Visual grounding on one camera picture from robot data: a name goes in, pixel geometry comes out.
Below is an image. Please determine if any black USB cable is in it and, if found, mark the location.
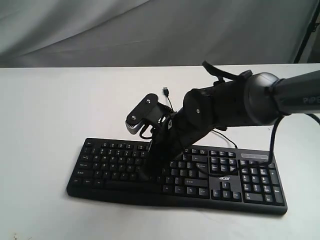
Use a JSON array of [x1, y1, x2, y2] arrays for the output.
[[161, 86, 238, 150]]

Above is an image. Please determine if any black acer keyboard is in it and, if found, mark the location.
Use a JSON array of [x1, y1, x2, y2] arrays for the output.
[[66, 138, 288, 215]]

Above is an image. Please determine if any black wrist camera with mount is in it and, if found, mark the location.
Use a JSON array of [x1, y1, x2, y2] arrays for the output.
[[125, 93, 174, 140]]

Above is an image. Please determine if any grey backdrop cloth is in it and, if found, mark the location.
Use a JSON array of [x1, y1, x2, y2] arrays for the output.
[[0, 0, 317, 68]]

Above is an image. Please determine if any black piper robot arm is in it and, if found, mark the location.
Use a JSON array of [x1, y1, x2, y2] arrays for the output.
[[139, 71, 320, 180]]

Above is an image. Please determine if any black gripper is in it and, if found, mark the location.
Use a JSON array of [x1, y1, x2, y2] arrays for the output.
[[139, 112, 214, 182]]

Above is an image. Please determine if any black tripod stand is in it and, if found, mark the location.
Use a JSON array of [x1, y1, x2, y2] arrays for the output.
[[293, 0, 320, 64]]

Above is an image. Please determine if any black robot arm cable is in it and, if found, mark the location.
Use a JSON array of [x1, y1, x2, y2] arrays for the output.
[[201, 60, 320, 173]]

